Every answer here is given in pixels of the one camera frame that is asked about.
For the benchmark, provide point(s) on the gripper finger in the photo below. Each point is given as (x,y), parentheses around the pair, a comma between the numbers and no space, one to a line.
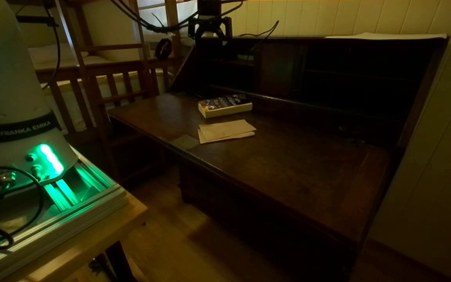
(193,28)
(228,27)

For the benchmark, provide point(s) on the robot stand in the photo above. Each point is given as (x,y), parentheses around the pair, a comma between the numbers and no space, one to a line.
(92,219)

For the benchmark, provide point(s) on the wooden bunk bed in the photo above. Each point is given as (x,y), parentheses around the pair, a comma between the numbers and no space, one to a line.
(92,70)

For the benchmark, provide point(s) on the small dark paper square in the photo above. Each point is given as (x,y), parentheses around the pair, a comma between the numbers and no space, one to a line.
(184,142)

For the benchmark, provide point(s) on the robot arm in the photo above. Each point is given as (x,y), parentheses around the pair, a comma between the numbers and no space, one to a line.
(10,78)

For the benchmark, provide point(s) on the white paper sheet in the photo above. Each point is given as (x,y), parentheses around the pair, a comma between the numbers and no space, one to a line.
(386,36)

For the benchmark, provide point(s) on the beige paper envelope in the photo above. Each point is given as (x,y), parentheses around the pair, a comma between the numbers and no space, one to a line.
(225,131)

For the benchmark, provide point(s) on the black round object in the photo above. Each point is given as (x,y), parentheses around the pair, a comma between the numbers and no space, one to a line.
(163,48)

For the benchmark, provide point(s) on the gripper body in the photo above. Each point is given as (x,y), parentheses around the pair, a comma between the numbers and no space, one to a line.
(209,8)

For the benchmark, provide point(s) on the book with dark cover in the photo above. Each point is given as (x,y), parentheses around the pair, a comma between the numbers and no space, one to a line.
(225,105)

